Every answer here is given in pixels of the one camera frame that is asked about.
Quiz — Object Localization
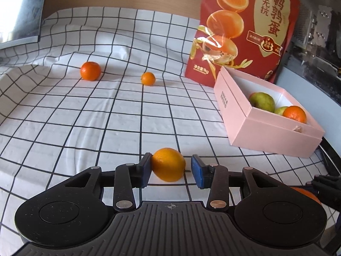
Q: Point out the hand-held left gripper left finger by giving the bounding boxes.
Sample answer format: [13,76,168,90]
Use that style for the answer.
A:
[64,153,153,212]

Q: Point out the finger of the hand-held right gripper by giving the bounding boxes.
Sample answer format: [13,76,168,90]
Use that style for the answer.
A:
[305,175,341,211]

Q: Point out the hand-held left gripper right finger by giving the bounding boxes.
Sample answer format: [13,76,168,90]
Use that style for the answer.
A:
[191,154,279,210]

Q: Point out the large orange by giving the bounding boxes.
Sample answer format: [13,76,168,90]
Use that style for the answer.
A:
[151,148,186,183]

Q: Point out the pink cardboard box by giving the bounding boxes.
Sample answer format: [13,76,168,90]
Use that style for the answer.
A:
[213,66,326,158]

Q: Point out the white black-checked cloth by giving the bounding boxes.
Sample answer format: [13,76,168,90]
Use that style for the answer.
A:
[0,7,336,256]

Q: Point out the small tangerine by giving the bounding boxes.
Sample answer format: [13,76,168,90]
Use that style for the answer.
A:
[141,72,156,86]

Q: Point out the red printed food bag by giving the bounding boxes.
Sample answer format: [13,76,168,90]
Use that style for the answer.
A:
[185,0,300,88]

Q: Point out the dark monitor screen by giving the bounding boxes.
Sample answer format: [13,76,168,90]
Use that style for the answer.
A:
[0,0,50,50]

